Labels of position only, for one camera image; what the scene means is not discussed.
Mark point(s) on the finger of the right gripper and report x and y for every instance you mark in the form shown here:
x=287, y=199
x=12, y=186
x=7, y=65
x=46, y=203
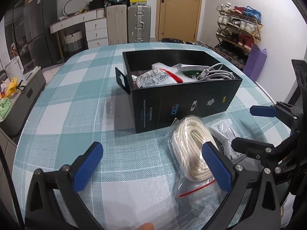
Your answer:
x=263, y=111
x=251, y=148

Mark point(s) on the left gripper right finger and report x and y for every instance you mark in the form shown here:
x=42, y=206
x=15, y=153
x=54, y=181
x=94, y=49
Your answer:
x=262, y=210

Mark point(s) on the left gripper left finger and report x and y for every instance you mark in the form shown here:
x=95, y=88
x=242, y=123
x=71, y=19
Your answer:
x=42, y=208

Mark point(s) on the white foil pouch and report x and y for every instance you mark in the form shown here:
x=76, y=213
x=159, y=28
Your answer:
x=224, y=132

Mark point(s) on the red-edged zip bag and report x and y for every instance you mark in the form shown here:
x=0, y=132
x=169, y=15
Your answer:
x=159, y=77

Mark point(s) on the white foam sheet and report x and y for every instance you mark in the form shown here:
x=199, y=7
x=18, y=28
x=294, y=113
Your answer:
x=159, y=65

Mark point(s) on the person's hand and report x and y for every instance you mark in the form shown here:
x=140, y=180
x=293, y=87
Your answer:
x=146, y=226

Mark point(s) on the purple bag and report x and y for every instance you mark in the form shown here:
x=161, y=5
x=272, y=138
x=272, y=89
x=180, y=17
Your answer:
x=255, y=62

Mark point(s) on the wooden shoe rack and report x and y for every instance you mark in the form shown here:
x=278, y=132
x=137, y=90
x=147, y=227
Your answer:
x=238, y=31

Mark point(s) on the grey side cabinet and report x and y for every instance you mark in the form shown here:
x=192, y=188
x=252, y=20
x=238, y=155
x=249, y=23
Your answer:
x=22, y=103

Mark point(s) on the black cardboard box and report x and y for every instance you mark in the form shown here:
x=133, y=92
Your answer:
x=157, y=107

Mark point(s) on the wooden door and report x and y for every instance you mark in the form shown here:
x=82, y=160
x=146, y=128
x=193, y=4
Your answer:
x=178, y=19

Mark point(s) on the silver suitcase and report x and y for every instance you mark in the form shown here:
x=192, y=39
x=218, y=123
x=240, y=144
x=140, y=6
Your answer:
x=139, y=23

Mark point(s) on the woven laundry basket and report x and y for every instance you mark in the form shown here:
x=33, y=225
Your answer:
x=74, y=42

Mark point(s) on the dark grey refrigerator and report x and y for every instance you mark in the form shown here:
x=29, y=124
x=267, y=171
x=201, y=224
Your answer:
x=27, y=26

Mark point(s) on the beige suitcase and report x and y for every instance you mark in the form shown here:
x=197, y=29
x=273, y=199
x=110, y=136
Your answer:
x=117, y=24

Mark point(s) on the white drawer desk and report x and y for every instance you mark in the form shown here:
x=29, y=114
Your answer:
x=92, y=24

